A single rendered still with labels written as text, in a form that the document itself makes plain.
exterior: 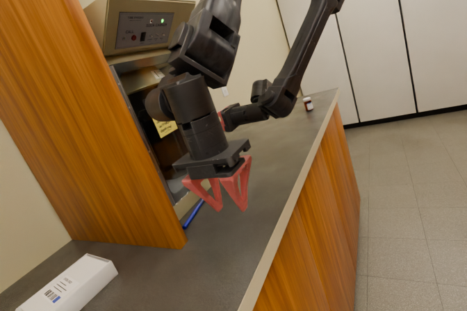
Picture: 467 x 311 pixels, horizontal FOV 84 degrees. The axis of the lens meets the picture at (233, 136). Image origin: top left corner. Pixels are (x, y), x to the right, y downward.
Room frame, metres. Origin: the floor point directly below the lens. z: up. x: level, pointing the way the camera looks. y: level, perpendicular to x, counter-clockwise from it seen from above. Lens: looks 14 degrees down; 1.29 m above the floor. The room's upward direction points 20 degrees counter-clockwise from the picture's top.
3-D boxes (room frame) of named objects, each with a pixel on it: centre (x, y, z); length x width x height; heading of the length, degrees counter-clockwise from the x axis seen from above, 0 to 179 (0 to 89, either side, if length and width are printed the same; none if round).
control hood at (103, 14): (0.76, 0.10, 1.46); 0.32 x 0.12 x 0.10; 148
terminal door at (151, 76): (0.78, 0.15, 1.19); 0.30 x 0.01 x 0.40; 147
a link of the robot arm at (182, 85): (0.37, 0.04, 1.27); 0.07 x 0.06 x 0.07; 34
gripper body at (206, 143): (0.36, 0.04, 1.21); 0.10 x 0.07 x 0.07; 57
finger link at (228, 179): (0.36, 0.03, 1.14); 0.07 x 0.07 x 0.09; 57
